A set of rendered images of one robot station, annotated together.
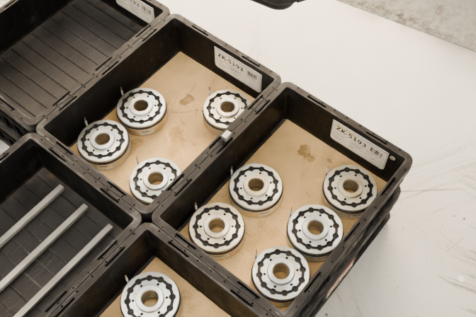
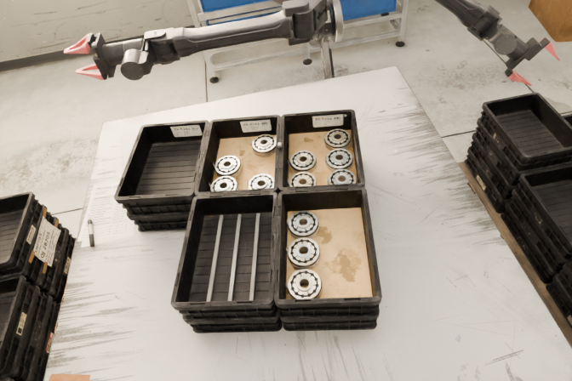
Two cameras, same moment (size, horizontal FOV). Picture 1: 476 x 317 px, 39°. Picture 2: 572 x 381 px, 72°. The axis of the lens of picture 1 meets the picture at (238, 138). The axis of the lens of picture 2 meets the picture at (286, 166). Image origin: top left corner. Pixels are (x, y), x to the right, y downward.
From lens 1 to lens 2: 61 cm
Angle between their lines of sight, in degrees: 21
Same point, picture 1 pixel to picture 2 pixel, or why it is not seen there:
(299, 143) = (302, 139)
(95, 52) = (182, 162)
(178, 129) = (249, 165)
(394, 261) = (368, 161)
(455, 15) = not seen: hidden behind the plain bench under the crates
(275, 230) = (323, 171)
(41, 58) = (158, 179)
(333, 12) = (261, 97)
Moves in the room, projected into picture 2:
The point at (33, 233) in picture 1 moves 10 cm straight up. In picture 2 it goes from (226, 241) to (220, 224)
